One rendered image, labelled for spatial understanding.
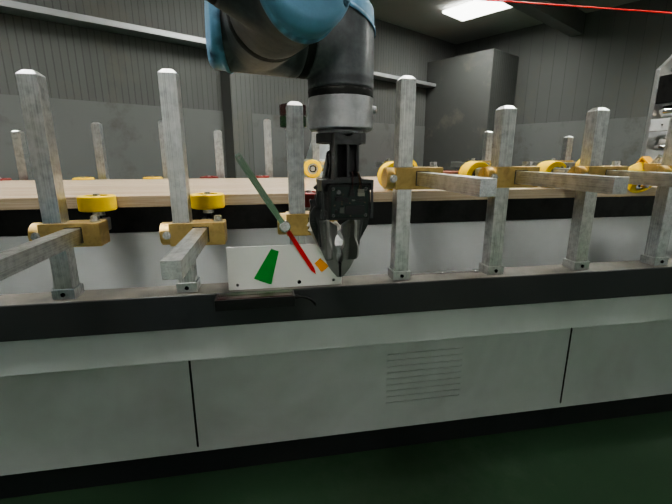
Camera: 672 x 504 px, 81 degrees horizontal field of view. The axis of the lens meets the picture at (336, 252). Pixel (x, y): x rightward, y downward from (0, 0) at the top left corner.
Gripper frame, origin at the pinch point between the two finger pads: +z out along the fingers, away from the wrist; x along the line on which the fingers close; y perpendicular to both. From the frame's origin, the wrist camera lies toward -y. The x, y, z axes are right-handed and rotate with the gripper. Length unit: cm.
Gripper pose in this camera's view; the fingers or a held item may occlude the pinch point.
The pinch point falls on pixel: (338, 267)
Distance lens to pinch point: 61.7
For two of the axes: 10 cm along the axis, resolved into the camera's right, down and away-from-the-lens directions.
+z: 0.0, 9.8, 2.2
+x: 9.9, -0.4, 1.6
